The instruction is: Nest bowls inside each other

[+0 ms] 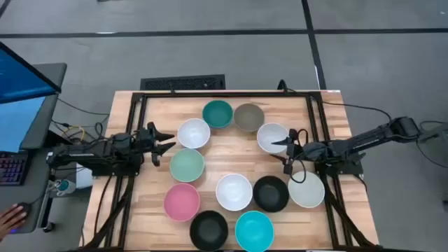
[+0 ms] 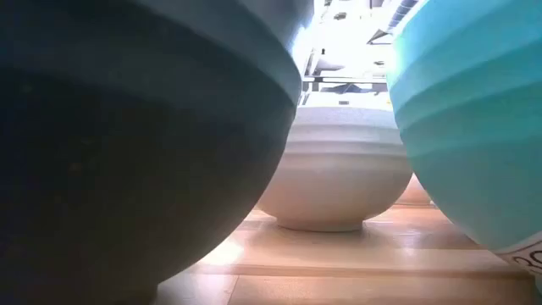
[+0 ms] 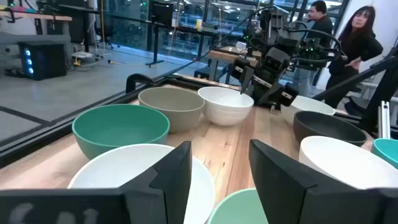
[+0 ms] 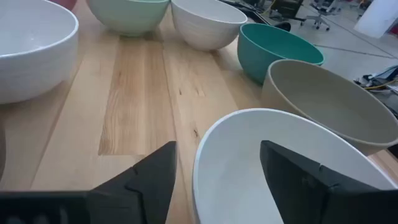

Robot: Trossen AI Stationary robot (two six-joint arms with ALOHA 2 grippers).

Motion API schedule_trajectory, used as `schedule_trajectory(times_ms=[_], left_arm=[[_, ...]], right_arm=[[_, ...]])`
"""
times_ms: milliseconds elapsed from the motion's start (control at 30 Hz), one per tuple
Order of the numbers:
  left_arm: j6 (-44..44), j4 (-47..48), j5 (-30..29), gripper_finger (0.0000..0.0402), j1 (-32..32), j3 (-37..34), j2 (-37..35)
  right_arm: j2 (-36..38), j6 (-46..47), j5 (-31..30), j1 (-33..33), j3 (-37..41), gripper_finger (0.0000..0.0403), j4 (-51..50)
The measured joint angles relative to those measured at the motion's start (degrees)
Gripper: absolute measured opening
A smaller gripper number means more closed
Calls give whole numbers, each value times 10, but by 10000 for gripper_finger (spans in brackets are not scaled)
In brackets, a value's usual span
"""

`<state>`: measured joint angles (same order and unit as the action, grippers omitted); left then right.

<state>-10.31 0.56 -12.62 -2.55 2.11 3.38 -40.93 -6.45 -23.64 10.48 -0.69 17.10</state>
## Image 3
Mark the wood-top office desk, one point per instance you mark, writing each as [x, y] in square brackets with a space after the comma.
[37, 17]

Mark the black office monitor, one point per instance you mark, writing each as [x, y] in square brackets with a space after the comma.
[161, 14]

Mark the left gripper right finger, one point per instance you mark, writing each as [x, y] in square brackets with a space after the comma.
[295, 199]

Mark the person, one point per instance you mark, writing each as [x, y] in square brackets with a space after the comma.
[357, 46]
[321, 25]

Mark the silver aluminium extrusion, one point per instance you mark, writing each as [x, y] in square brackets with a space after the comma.
[384, 121]

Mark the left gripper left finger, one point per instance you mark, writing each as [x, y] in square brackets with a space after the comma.
[155, 205]

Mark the small wooden table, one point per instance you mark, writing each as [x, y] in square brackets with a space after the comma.
[224, 54]

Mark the black aluminium table frame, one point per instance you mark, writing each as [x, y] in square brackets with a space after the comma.
[62, 126]

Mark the yellow cup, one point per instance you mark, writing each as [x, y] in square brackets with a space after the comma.
[199, 25]

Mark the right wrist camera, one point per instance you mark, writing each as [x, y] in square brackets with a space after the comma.
[275, 60]

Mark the black computer tower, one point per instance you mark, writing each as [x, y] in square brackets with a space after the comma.
[46, 60]

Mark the teal bowl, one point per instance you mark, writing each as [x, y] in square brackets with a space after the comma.
[387, 151]

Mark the white ribbed bowl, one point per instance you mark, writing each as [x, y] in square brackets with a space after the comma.
[224, 109]

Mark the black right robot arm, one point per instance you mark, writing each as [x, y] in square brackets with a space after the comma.
[311, 53]

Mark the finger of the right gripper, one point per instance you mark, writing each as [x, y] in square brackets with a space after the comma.
[244, 73]
[283, 95]

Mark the beige bowl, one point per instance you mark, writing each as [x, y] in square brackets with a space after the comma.
[171, 105]

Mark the white smooth bowl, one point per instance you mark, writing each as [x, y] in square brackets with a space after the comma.
[311, 107]
[342, 161]
[109, 168]

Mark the mint green bowl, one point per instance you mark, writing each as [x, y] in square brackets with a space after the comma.
[236, 208]

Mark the black bowl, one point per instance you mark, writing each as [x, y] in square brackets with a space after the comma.
[326, 127]

